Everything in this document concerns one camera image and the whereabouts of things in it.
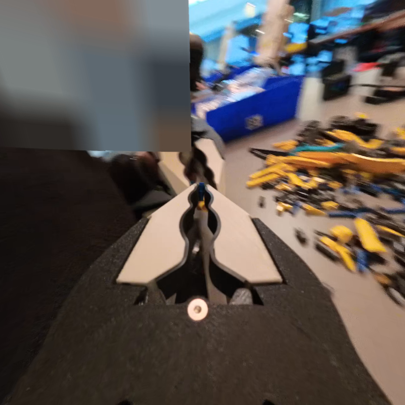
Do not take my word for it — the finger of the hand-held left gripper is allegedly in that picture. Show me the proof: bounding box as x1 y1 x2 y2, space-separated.
196 139 226 194
158 152 191 191

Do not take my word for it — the white sign board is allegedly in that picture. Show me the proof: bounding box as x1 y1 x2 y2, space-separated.
218 22 235 73
255 0 295 68

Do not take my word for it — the background wooden desk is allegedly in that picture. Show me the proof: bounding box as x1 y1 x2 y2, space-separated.
308 14 405 46

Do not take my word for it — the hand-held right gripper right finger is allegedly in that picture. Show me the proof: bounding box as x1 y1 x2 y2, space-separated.
204 185 283 285

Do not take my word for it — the pile of mixed toy bricks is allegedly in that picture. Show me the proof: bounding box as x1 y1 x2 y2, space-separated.
247 112 405 306

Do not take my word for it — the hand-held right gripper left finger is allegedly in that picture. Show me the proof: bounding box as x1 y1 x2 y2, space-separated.
116 184 197 285

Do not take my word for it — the clear plastic bag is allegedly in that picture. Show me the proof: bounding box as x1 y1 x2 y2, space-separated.
194 68 266 108

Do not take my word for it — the blue storage bin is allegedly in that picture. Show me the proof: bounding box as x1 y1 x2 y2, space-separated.
191 66 304 143

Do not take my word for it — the black flat charger box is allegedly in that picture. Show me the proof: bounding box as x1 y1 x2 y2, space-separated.
364 84 405 105

